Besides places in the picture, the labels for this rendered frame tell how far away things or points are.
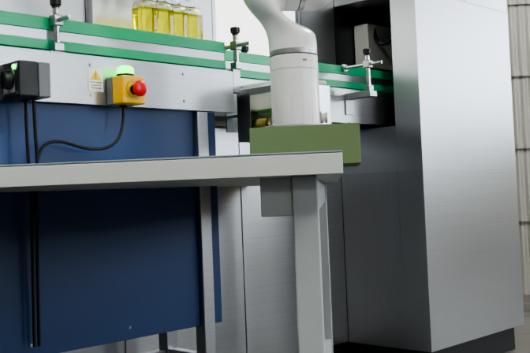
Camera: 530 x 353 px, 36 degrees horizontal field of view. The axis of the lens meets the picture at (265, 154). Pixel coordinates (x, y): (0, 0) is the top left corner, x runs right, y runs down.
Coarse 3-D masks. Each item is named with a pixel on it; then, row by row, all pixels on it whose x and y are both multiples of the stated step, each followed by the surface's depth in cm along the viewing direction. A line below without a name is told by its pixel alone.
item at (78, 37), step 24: (0, 24) 189; (24, 24) 193; (48, 24) 197; (72, 24) 202; (96, 24) 207; (48, 48) 197; (72, 48) 202; (96, 48) 207; (120, 48) 212; (144, 48) 218; (168, 48) 224; (192, 48) 230; (216, 48) 237
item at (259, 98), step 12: (240, 96) 243; (252, 96) 240; (264, 96) 237; (324, 96) 239; (240, 108) 243; (252, 108) 240; (264, 108) 237; (324, 108) 239; (228, 120) 248; (240, 120) 243; (252, 120) 240; (264, 120) 237; (240, 132) 243
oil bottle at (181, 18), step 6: (174, 6) 242; (180, 6) 243; (174, 12) 241; (180, 12) 242; (186, 12) 244; (174, 18) 241; (180, 18) 242; (186, 18) 244; (174, 24) 241; (180, 24) 242; (186, 24) 244; (174, 30) 241; (180, 30) 242; (186, 30) 244; (186, 36) 244
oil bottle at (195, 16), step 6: (186, 6) 248; (192, 6) 248; (192, 12) 246; (198, 12) 248; (192, 18) 246; (198, 18) 247; (192, 24) 246; (198, 24) 247; (192, 30) 245; (198, 30) 247; (192, 36) 245; (198, 36) 247
